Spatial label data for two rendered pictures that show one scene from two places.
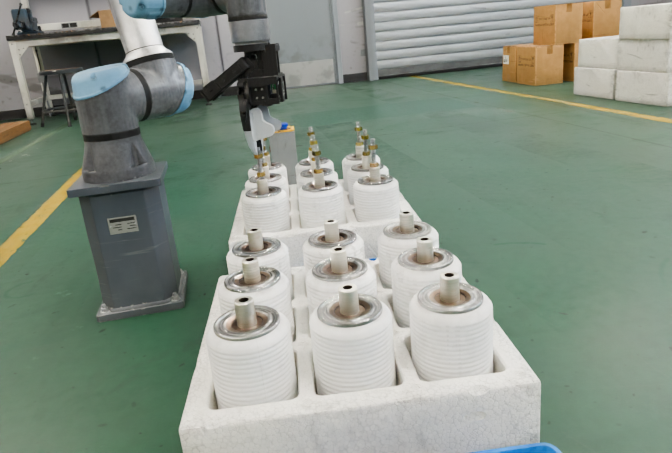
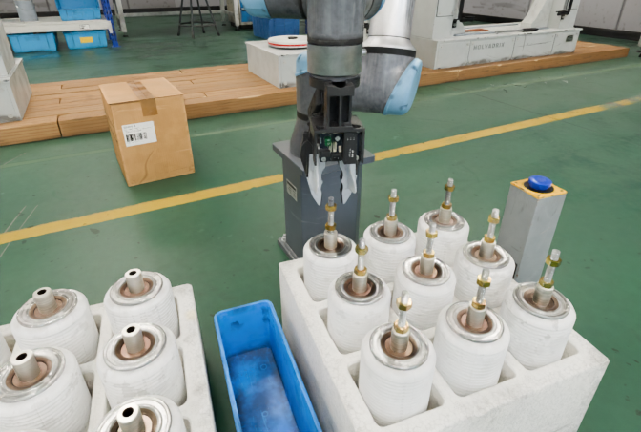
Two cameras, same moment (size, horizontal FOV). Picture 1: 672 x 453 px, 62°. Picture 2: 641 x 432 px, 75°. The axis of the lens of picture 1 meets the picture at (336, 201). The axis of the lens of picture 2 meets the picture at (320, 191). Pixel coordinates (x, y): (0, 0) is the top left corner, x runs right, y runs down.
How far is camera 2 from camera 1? 1.03 m
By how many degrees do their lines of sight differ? 67
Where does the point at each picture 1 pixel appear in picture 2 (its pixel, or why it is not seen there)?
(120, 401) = not seen: hidden behind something
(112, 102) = (304, 86)
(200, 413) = not seen: outside the picture
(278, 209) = (316, 273)
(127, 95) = not seen: hidden behind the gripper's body
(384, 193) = (369, 372)
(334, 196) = (341, 313)
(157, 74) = (366, 70)
